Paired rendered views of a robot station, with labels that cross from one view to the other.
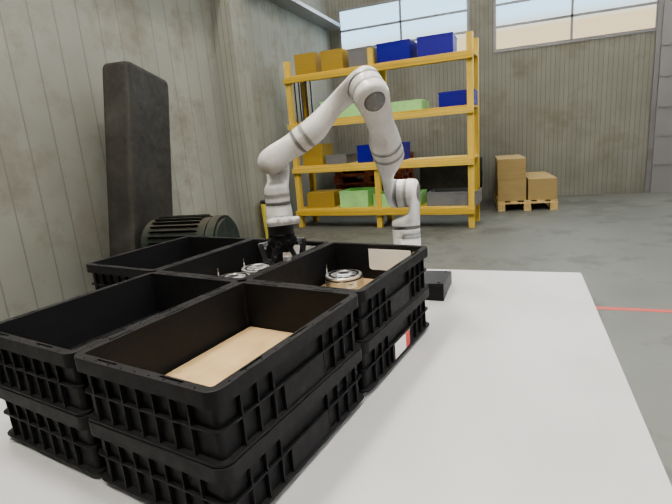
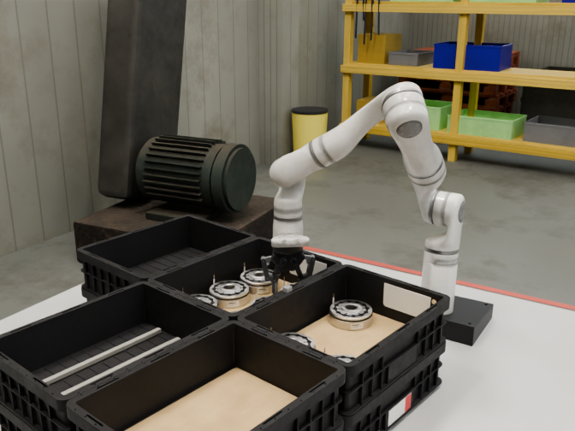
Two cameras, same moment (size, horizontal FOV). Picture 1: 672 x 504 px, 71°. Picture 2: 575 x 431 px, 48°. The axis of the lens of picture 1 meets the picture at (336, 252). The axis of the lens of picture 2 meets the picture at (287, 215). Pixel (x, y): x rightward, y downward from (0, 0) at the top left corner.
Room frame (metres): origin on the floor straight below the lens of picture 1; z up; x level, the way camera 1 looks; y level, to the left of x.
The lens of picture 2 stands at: (-0.18, -0.10, 1.57)
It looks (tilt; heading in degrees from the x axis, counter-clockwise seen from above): 18 degrees down; 10
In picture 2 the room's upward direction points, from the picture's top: straight up
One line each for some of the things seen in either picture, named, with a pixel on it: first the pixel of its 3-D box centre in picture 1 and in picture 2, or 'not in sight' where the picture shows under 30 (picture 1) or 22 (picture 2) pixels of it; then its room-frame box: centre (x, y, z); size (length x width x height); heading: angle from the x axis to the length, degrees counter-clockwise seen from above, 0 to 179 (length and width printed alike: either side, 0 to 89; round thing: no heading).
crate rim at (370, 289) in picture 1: (343, 266); (346, 311); (1.10, -0.02, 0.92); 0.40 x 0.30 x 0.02; 149
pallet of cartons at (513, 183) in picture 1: (523, 180); not in sight; (7.45, -3.07, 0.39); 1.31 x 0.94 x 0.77; 158
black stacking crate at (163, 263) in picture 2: (176, 269); (170, 263); (1.41, 0.50, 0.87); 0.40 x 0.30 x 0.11; 149
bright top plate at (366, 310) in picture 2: (343, 274); (351, 309); (1.23, -0.02, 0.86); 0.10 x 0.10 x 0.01
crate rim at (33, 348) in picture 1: (122, 308); (110, 335); (0.91, 0.45, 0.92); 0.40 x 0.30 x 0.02; 149
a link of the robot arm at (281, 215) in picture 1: (280, 212); (288, 227); (1.29, 0.15, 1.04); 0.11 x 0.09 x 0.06; 15
